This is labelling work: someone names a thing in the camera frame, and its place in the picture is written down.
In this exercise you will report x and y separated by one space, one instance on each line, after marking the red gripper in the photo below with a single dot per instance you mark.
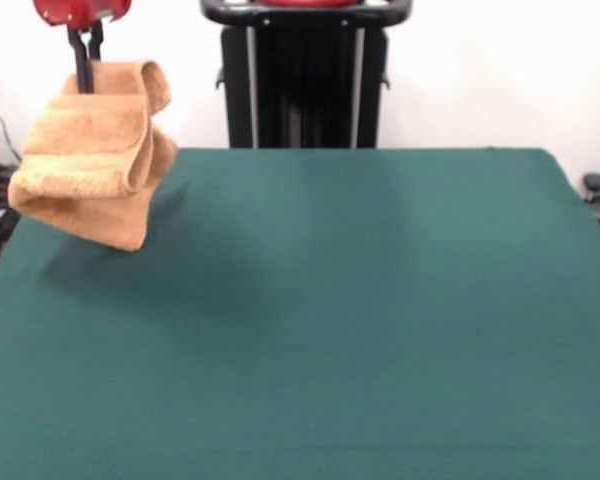
80 10

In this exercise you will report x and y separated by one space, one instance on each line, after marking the orange terry towel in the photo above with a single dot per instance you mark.
90 150

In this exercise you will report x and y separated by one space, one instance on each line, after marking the dark green table cloth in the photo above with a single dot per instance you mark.
330 350

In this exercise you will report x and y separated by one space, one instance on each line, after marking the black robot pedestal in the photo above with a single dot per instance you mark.
305 75

